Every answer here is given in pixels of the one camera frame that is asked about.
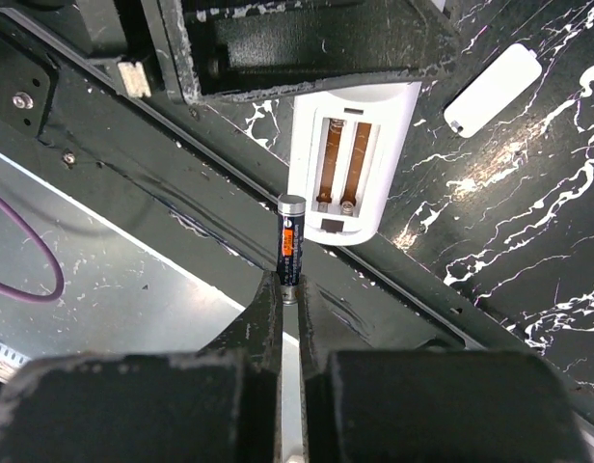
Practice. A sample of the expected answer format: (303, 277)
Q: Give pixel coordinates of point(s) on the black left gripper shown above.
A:
(137, 49)

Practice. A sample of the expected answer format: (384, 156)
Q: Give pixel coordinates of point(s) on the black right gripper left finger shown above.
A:
(221, 403)

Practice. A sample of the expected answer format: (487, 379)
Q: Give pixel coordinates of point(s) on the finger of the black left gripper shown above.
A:
(242, 51)

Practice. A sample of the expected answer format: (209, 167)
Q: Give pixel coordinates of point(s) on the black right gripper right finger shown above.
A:
(362, 404)

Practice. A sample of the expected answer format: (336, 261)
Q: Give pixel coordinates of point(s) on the white remote control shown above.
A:
(345, 147)

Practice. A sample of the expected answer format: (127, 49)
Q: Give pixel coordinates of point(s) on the black orange battery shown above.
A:
(291, 223)

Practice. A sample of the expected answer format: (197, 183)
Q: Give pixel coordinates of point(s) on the white battery cover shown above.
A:
(514, 70)

